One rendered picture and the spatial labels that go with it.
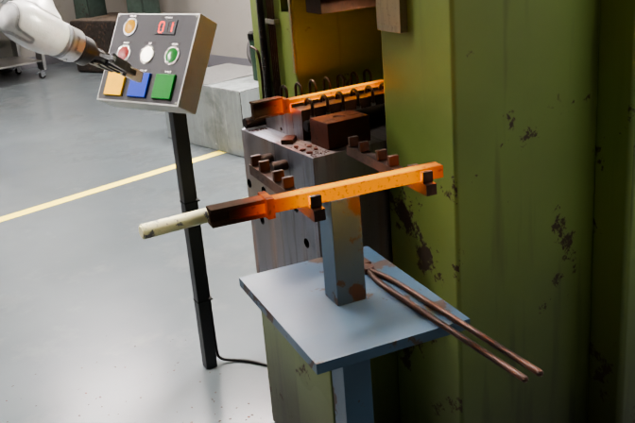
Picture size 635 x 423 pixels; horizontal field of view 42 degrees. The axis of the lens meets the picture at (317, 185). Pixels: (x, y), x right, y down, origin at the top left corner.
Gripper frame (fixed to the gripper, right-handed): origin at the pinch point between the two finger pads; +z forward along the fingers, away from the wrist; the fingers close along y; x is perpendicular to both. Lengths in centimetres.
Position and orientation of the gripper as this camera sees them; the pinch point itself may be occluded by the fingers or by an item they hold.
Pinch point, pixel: (131, 73)
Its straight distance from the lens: 233.3
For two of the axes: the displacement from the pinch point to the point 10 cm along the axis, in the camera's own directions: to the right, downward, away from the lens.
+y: 8.3, 1.2, -5.5
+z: 5.2, 2.2, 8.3
